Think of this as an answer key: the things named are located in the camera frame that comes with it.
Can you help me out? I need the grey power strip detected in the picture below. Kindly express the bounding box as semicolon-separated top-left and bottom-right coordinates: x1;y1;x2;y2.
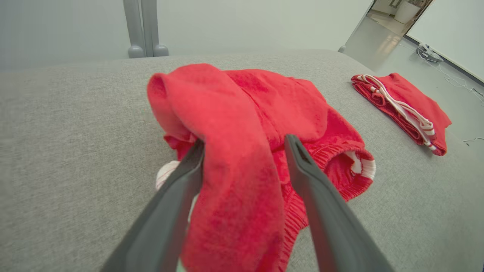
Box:
416;43;444;63

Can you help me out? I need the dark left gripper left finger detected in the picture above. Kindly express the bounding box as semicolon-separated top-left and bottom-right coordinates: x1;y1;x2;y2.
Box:
100;139;205;272

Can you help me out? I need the grey partition post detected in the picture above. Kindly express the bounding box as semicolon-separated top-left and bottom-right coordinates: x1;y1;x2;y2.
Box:
123;0;169;59

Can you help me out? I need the white round bin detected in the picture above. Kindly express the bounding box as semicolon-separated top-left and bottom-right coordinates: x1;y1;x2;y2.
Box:
394;0;421;24

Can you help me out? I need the red shorts white trim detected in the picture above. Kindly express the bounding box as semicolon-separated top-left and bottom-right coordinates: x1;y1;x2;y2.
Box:
147;63;377;272

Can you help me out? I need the red jersey white trim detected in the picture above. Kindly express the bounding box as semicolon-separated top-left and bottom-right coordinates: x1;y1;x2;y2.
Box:
351;73;452;156

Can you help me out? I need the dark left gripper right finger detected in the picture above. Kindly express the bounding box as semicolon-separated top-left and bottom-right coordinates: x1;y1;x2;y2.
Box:
284;134;394;272

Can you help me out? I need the white floor cable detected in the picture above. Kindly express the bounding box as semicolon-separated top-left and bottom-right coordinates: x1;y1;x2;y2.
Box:
435;62;484;104

